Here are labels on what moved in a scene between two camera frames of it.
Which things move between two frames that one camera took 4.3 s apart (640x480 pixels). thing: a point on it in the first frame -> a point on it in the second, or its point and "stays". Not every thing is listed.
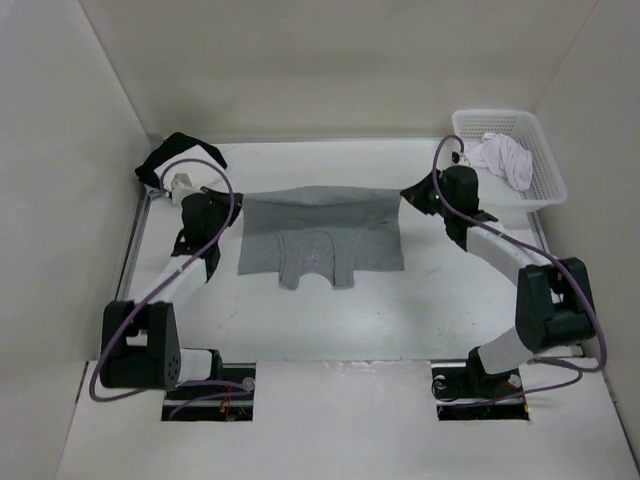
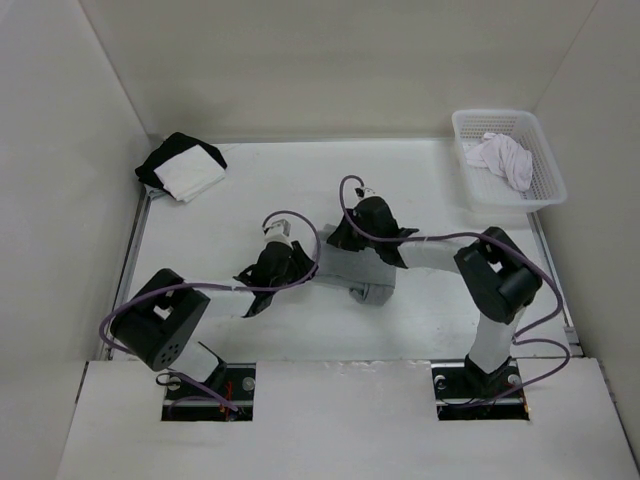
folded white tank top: [202, 168] stays
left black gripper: [221, 199] -> [301, 261]
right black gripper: [417, 194] -> [341, 237]
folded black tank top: [174, 143] stays
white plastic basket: [512, 158] stays
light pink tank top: [500, 154] stays
